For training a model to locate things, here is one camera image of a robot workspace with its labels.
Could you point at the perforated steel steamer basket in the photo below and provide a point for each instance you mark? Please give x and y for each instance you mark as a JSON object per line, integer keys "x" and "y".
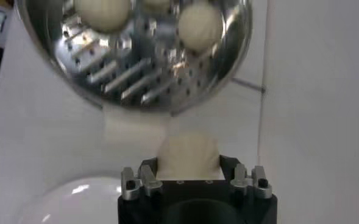
{"x": 130, "y": 76}

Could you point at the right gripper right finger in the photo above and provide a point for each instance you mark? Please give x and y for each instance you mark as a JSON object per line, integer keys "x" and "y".
{"x": 241, "y": 179}

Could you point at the white round plate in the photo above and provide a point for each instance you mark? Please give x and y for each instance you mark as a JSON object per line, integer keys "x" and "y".
{"x": 75, "y": 207}

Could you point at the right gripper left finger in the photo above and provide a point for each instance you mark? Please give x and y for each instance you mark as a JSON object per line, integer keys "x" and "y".
{"x": 145, "y": 182}

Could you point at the white steamed baozi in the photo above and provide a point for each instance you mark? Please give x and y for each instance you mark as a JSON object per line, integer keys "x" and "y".
{"x": 200, "y": 27}
{"x": 103, "y": 13}
{"x": 188, "y": 155}
{"x": 156, "y": 3}

